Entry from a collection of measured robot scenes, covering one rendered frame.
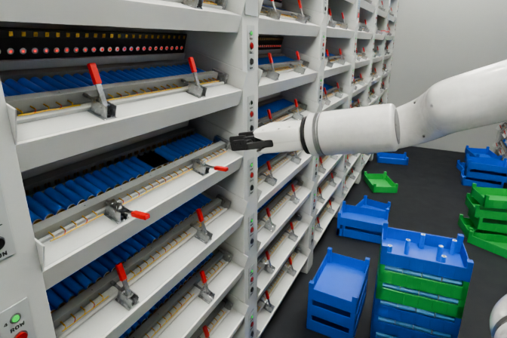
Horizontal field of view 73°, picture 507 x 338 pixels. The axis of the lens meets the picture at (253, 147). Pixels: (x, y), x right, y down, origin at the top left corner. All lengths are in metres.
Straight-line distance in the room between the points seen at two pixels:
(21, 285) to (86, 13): 0.40
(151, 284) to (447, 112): 0.67
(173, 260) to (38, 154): 0.45
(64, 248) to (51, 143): 0.18
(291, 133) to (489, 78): 0.31
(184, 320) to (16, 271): 0.54
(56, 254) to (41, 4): 0.37
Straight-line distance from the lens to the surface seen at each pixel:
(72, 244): 0.65
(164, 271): 0.87
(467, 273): 1.48
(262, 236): 1.34
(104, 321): 0.79
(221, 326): 1.27
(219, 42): 1.00
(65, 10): 0.59
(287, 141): 0.65
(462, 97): 0.60
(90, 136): 0.61
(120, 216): 0.68
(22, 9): 0.56
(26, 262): 0.60
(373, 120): 0.61
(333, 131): 0.62
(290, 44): 1.66
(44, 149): 0.57
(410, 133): 0.70
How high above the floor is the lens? 1.21
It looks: 17 degrees down
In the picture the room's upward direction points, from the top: straight up
